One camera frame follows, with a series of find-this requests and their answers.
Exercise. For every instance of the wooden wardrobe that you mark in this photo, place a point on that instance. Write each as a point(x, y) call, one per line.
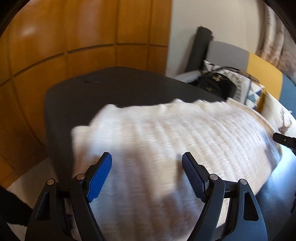
point(46, 42)

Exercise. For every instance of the white knitted sweater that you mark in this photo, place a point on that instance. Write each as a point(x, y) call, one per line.
point(147, 195)

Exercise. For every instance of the deer print cushion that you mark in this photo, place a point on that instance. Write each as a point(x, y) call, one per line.
point(278, 116)

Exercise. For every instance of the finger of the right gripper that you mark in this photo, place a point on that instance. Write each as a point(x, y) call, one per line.
point(289, 142)

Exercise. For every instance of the black handbag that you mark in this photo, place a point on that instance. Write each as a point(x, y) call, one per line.
point(216, 83)

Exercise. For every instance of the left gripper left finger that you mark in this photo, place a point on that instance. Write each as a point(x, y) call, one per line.
point(59, 212)

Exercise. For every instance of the patterned curtain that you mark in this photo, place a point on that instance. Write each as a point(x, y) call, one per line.
point(278, 47)

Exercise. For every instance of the yellow blue grey sofa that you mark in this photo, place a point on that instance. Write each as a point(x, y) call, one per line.
point(227, 55)

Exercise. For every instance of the triangle pattern cushion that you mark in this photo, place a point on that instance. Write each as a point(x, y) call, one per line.
point(248, 89)

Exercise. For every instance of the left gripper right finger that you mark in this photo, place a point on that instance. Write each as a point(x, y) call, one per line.
point(244, 220)

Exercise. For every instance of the black rolled mat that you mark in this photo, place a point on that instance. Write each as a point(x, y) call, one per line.
point(199, 49)

